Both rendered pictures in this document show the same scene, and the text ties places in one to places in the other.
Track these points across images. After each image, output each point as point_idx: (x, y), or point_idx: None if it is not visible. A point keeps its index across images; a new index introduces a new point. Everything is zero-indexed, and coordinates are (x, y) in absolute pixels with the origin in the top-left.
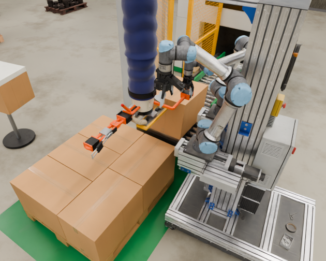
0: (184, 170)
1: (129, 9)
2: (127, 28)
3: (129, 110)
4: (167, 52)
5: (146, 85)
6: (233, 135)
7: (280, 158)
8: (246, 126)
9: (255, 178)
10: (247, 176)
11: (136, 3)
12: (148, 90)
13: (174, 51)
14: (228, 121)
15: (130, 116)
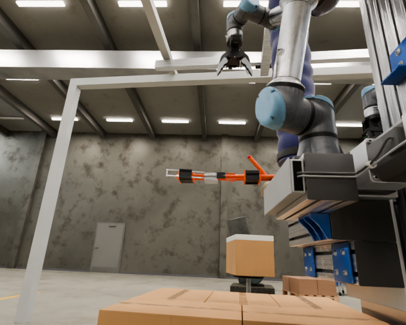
0: (308, 269)
1: (271, 62)
2: (271, 80)
3: (261, 169)
4: (229, 17)
5: (289, 135)
6: (394, 115)
7: None
8: (400, 55)
9: (391, 131)
10: (380, 157)
11: (274, 51)
12: (292, 142)
13: (233, 12)
14: (293, 33)
15: (255, 171)
